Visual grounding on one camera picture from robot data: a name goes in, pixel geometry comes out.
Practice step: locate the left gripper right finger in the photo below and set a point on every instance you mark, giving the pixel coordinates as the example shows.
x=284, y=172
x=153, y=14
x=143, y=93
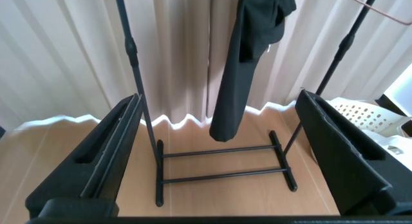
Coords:
x=347, y=172

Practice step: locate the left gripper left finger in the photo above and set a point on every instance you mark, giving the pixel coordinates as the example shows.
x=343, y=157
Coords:
x=61, y=192

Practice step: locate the black shorts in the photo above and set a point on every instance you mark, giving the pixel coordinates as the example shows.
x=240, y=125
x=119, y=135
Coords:
x=235, y=89

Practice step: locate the white laundry basket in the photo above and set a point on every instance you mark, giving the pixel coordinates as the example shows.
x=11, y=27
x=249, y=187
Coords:
x=383, y=124

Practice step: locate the black clothes rack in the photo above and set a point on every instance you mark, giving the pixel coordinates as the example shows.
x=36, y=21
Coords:
x=131, y=47

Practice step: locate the pink clothes hanger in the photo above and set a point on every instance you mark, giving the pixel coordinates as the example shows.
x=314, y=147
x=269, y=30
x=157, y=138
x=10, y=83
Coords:
x=383, y=12

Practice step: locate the beige curtain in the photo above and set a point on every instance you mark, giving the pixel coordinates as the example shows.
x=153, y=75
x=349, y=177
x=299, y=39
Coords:
x=64, y=56

